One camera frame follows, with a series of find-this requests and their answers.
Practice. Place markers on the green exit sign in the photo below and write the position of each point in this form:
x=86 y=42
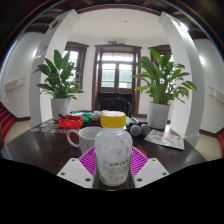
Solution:
x=112 y=42

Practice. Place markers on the colourful round stickers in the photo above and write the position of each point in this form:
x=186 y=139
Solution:
x=50 y=128

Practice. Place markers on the green packet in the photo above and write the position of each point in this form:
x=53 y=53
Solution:
x=85 y=116

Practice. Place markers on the black chair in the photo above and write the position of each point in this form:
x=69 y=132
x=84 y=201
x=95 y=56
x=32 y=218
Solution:
x=115 y=103

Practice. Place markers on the red plastic box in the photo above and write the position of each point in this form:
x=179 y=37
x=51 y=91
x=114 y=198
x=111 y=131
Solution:
x=70 y=122

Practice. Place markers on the brown box of snack packets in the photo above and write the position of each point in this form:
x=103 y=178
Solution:
x=97 y=115

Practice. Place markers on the red stair carpet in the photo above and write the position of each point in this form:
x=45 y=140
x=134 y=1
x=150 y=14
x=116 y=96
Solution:
x=6 y=120

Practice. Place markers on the dark wooden double door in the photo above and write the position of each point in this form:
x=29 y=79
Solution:
x=116 y=70

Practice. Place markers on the large potted plant, white pot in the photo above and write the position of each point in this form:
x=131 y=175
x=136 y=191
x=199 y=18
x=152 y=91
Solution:
x=163 y=83

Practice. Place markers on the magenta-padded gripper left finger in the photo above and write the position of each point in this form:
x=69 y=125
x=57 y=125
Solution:
x=87 y=161

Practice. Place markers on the wooden window beside small plant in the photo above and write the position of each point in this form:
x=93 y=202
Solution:
x=74 y=56

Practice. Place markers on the grey dumbbell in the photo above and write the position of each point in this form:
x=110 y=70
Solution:
x=136 y=129

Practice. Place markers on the white wall rail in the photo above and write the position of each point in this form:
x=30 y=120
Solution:
x=218 y=95
x=14 y=85

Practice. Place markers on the printed paper leaflet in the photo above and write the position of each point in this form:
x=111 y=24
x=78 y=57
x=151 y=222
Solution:
x=165 y=138

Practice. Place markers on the clear bottle with yellow cap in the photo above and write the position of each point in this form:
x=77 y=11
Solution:
x=113 y=153

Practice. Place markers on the wooden window behind large plant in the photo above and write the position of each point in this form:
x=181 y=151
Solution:
x=161 y=50

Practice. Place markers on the small potted plant, white pot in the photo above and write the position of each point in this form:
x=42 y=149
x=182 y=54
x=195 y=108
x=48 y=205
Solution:
x=60 y=76

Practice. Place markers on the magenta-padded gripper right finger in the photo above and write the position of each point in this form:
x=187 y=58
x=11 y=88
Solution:
x=139 y=161

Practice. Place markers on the white speckled mug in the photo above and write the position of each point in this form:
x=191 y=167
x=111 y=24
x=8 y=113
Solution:
x=85 y=138

